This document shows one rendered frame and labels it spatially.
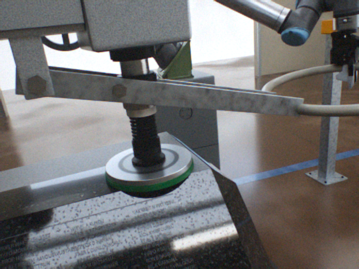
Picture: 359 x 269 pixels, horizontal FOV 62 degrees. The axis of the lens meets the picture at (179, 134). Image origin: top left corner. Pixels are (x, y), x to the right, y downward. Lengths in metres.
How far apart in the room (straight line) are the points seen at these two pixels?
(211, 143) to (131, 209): 1.25
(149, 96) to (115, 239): 0.31
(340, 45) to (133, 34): 0.88
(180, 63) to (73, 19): 1.25
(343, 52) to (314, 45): 6.08
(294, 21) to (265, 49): 5.44
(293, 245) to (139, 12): 1.47
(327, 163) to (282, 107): 1.54
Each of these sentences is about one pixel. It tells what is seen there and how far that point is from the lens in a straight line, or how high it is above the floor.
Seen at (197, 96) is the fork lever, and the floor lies 0.98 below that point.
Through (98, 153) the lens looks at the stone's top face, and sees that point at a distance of 0.93.
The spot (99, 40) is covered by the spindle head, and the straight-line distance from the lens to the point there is 0.57.
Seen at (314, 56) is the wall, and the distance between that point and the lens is 7.38.
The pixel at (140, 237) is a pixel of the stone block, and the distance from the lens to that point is 0.67.
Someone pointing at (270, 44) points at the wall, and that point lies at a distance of 6.69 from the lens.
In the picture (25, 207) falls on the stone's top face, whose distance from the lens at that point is 0.74.
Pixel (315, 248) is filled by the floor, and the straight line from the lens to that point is 1.79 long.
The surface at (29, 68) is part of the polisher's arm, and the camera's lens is 0.59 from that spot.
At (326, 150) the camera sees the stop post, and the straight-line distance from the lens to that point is 2.32.
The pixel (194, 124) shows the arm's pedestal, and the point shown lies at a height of 0.58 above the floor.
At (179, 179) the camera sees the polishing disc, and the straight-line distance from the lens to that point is 0.68.
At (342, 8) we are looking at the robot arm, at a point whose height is 1.14.
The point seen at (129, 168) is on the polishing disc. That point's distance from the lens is 0.72.
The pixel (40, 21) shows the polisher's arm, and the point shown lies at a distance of 0.57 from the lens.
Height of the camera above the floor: 1.13
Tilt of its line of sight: 20 degrees down
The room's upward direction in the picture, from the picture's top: 6 degrees counter-clockwise
